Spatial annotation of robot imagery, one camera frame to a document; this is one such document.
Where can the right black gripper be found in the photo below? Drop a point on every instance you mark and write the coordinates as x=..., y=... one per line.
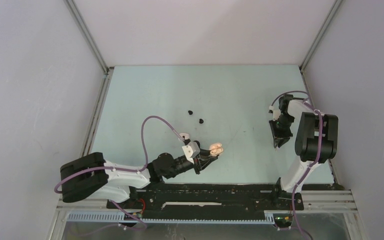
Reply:
x=284, y=137

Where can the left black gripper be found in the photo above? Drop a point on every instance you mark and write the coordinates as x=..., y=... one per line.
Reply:
x=197, y=161

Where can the beige earbud charging case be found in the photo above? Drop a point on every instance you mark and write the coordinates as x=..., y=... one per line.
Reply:
x=215, y=149

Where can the white earbud charging case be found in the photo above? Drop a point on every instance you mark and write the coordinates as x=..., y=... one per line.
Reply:
x=184, y=136

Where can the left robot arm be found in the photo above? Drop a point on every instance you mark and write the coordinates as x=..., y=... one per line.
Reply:
x=93, y=177

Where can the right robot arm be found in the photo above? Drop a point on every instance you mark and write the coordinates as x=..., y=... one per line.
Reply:
x=315, y=133

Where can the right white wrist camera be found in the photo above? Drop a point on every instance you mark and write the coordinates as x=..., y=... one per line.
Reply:
x=275, y=113

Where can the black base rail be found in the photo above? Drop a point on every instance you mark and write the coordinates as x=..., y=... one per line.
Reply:
x=211, y=202

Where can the aluminium frame post right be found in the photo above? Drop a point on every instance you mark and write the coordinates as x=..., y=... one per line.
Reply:
x=320, y=34

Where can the aluminium frame post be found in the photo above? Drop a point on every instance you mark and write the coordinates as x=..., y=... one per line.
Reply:
x=84, y=30
x=320, y=34

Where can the aluminium frame post left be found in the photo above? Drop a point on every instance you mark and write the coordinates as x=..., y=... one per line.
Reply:
x=84, y=30

